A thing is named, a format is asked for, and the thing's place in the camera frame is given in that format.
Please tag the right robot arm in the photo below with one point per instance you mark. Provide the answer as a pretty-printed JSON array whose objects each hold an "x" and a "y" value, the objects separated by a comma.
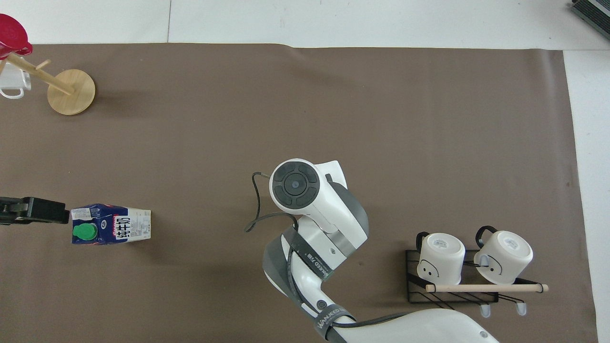
[{"x": 317, "y": 209}]

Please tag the blue white milk carton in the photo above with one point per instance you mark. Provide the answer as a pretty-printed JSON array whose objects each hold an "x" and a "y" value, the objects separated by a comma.
[{"x": 121, "y": 225}]

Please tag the red cup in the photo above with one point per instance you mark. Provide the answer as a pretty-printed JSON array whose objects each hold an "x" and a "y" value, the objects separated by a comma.
[{"x": 10, "y": 32}]

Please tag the white mug with face print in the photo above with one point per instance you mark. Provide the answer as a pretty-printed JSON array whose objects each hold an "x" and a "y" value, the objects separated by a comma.
[
  {"x": 506, "y": 255},
  {"x": 442, "y": 257}
]

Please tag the wooden rod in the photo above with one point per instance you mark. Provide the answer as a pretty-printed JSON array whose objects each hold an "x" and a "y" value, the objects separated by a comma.
[{"x": 486, "y": 287}]

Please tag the wooden mug tree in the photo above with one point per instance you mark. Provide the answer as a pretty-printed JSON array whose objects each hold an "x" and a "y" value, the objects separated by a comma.
[{"x": 72, "y": 93}]

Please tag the black ribbed object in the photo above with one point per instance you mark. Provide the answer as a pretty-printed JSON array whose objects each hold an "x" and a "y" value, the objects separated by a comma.
[{"x": 594, "y": 13}]

